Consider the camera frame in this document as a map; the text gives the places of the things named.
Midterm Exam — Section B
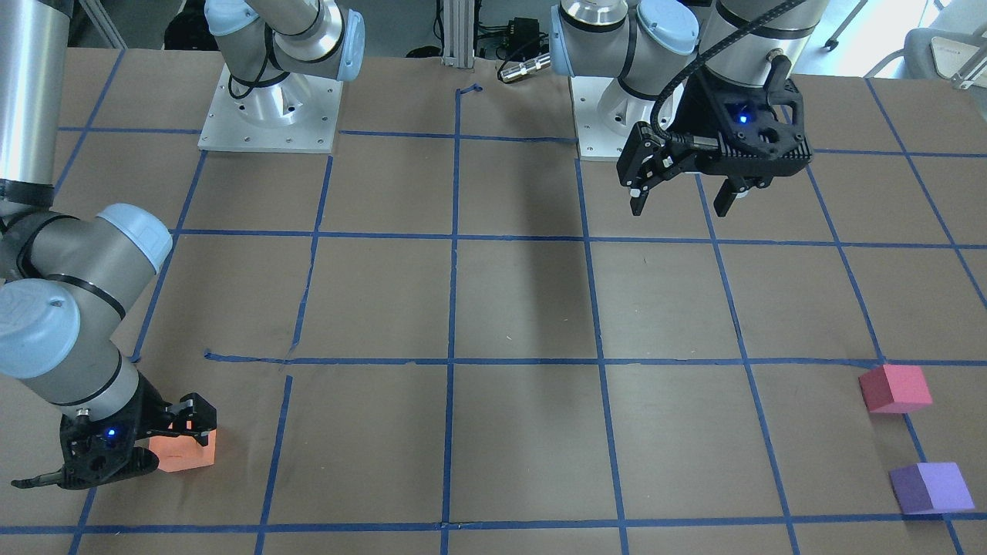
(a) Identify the pink foam block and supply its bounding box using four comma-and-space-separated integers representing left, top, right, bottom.
859, 363, 933, 414

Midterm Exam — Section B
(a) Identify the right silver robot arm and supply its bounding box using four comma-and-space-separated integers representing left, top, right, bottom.
2, 1, 217, 489

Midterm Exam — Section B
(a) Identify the purple foam block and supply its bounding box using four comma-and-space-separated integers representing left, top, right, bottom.
889, 462, 975, 514

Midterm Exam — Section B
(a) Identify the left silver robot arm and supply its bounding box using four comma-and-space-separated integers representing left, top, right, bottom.
549, 1, 827, 217

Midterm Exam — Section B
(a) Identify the aluminium frame post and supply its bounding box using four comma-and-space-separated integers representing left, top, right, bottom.
441, 0, 477, 70

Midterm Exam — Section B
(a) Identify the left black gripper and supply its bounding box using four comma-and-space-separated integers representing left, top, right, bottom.
617, 59, 814, 217

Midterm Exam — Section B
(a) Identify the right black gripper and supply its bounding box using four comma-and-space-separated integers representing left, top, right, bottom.
11, 385, 217, 489

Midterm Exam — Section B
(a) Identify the orange foam block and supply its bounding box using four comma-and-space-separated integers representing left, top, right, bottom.
148, 431, 217, 472

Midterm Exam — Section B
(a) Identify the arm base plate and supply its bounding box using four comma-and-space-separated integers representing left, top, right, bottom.
570, 76, 655, 162
197, 68, 343, 154

